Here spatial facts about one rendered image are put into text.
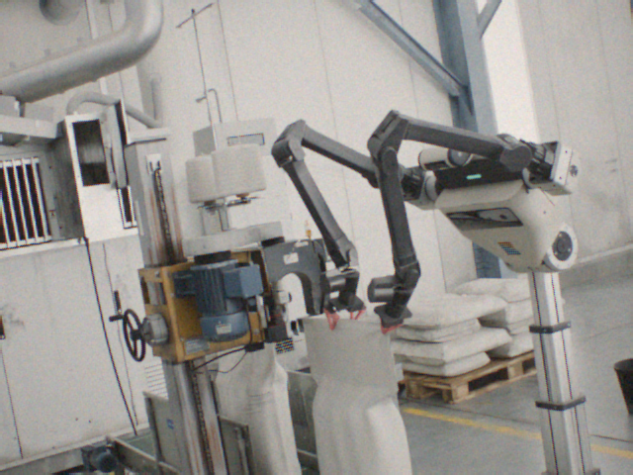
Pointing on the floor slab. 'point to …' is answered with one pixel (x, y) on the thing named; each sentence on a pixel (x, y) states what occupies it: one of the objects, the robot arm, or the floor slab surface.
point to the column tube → (152, 228)
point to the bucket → (625, 380)
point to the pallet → (425, 387)
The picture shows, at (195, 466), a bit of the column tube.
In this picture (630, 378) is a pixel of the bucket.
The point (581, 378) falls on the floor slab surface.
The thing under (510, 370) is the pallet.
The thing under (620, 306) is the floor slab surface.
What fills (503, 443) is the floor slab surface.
